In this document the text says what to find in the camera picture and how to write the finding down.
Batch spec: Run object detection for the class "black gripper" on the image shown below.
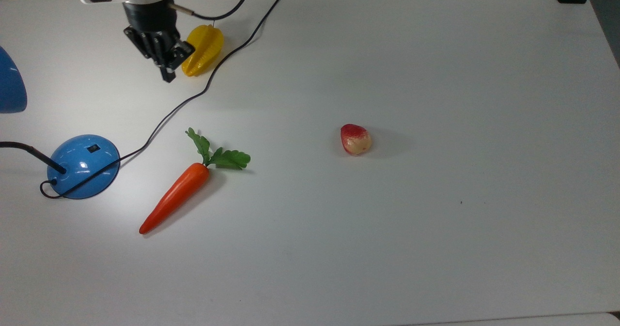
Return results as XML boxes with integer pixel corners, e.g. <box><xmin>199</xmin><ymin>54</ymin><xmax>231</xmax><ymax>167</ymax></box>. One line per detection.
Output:
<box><xmin>122</xmin><ymin>0</ymin><xmax>196</xmax><ymax>83</ymax></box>

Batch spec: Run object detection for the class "blue gooseneck desk lamp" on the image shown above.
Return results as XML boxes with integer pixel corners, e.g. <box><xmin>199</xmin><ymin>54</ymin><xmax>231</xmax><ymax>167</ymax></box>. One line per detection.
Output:
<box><xmin>0</xmin><ymin>45</ymin><xmax>121</xmax><ymax>200</ymax></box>

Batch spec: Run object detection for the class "yellow toy starfruit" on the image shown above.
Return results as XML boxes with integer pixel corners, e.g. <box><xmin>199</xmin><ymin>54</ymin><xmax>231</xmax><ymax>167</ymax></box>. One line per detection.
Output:
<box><xmin>181</xmin><ymin>24</ymin><xmax>225</xmax><ymax>78</ymax></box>

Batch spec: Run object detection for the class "orange toy carrot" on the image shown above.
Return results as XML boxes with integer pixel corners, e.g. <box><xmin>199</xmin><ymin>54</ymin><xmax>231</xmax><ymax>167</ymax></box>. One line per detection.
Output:
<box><xmin>139</xmin><ymin>127</ymin><xmax>252</xmax><ymax>235</ymax></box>

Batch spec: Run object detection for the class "red cream toy fruit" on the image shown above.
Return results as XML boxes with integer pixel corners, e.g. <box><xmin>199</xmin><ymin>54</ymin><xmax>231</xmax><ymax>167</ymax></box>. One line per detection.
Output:
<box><xmin>340</xmin><ymin>124</ymin><xmax>373</xmax><ymax>156</ymax></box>

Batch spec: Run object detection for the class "white table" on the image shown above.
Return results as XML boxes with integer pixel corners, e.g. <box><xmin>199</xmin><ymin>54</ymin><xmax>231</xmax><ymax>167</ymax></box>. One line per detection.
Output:
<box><xmin>402</xmin><ymin>311</ymin><xmax>620</xmax><ymax>326</ymax></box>

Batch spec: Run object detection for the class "black lamp power cable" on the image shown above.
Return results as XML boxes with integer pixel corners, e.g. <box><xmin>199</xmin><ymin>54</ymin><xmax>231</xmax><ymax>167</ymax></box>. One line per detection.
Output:
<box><xmin>40</xmin><ymin>0</ymin><xmax>286</xmax><ymax>200</ymax></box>

